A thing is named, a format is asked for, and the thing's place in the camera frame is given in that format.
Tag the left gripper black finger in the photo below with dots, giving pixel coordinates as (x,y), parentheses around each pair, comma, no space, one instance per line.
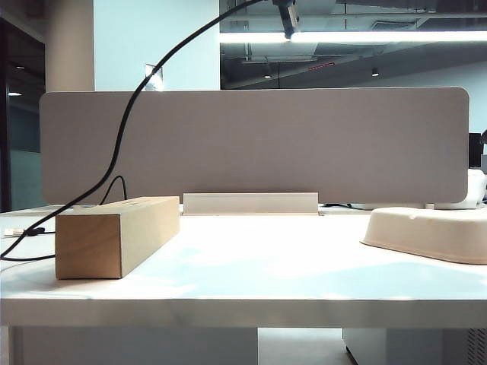
(283,3)

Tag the red ceiling sign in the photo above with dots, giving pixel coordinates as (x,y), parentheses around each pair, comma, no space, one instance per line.
(321,66)

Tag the grey fabric desk divider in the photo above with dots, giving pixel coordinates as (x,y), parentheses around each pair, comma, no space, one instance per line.
(266,152)

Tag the beige building pillar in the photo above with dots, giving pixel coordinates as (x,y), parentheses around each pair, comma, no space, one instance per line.
(68,45)

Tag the dark background monitor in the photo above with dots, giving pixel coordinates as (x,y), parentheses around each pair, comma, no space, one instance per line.
(474,150)

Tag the white background appliance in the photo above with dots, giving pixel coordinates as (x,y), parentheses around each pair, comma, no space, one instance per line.
(477,190)

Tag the beige pulp paper tray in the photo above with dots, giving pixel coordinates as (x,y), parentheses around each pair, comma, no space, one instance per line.
(426,235)

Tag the brown cardboard box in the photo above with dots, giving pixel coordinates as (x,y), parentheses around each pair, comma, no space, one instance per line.
(114,243)

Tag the grey cabinet under desk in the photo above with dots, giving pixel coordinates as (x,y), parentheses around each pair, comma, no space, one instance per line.
(418,348)

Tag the framed wall poster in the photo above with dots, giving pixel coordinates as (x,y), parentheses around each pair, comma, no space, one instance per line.
(154,78)

